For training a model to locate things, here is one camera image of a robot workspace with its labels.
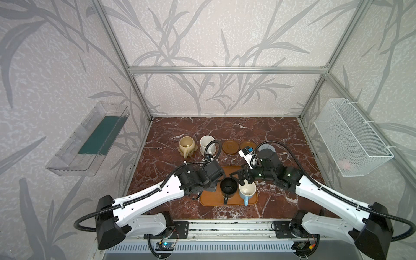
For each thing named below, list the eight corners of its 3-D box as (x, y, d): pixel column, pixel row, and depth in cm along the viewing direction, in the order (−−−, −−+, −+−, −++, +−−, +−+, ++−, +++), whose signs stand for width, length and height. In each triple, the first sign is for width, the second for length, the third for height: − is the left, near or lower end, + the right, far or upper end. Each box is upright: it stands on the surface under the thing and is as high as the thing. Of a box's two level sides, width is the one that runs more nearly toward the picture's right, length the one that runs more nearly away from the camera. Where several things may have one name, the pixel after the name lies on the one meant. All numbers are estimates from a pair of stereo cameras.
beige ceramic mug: (179, 160, 99) (176, 153, 92) (182, 144, 107) (180, 136, 100) (194, 160, 99) (192, 153, 92) (196, 144, 107) (194, 136, 100)
